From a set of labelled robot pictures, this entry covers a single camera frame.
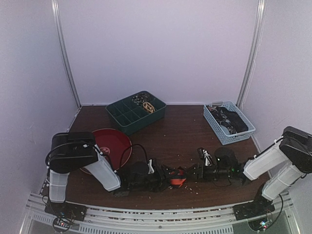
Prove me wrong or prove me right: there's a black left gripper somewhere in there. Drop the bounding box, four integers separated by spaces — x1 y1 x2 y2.
130 165 180 193

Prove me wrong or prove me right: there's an orange navy striped tie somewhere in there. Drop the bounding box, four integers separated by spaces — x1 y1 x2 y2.
169 167 187 188

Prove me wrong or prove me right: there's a dark green divided organizer box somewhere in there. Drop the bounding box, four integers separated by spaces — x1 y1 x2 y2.
105 91 167 136

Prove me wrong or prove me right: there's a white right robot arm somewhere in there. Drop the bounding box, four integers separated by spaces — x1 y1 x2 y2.
186 126 312 215

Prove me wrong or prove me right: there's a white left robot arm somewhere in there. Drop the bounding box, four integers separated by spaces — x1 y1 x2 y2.
45 132 174 216

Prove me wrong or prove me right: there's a red round tray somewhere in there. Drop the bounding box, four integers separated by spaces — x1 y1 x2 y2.
92 128 132 170

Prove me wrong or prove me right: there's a light blue perforated basket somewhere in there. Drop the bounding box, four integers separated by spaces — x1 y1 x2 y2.
203 101 255 145

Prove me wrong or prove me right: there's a plain black tie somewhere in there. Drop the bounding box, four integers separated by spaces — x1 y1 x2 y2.
226 109 249 133

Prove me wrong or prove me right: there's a tan patterned rolled tie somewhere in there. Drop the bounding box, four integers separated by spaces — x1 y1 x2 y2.
142 102 155 114

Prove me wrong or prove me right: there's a black white rolled tie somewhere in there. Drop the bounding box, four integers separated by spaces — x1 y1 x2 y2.
132 92 151 105

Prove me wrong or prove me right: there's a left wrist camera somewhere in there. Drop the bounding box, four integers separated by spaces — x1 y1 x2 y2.
148 158 157 174

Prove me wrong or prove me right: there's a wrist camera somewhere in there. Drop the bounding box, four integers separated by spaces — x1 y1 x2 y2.
197 147 215 167
148 158 157 174

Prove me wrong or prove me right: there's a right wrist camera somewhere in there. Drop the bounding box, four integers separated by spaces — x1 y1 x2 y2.
197 147 215 167

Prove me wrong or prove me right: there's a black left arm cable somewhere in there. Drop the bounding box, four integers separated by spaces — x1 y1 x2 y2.
120 144 148 169

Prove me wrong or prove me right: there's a right aluminium frame post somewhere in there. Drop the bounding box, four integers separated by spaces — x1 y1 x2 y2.
236 0 266 109

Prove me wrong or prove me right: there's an aluminium frame post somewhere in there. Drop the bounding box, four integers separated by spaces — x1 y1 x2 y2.
51 0 82 108
236 0 266 109

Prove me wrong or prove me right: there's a left aluminium frame post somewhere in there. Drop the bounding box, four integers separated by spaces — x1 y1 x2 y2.
51 0 82 108

